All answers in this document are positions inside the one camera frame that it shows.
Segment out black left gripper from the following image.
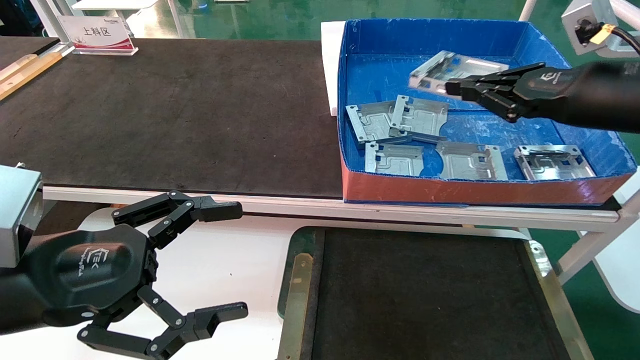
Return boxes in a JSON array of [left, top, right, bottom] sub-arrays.
[[22, 190, 249, 360]]

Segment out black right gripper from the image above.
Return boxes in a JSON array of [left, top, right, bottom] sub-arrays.
[[445, 62, 584, 124]]

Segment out stamped grey metal bracket plate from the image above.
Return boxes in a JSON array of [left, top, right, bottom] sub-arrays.
[[514, 145, 597, 181], [436, 141, 509, 181], [346, 101, 413, 150], [389, 95, 450, 145], [365, 142, 425, 177], [408, 50, 510, 98]]

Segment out black container tray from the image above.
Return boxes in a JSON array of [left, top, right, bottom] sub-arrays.
[[276, 226, 596, 360]]

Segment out white platform board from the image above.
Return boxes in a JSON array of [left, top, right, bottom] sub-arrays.
[[0, 215, 321, 360]]

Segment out blue corrugated plastic bin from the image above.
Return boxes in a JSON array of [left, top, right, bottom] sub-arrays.
[[336, 18, 640, 207]]

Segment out large black table mat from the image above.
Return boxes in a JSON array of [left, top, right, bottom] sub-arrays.
[[0, 38, 346, 200]]

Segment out white red sign plate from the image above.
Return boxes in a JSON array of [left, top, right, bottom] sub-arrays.
[[56, 15, 140, 56]]

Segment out wooden strip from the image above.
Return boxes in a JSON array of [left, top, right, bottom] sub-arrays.
[[0, 51, 64, 102]]

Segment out aluminium table frame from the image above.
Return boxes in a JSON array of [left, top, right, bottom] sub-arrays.
[[42, 186, 640, 286]]

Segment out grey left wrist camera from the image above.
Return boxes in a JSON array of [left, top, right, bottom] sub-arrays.
[[0, 165, 44, 269]]

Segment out white frame posts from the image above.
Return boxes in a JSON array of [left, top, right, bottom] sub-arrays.
[[30, 0, 76, 43]]

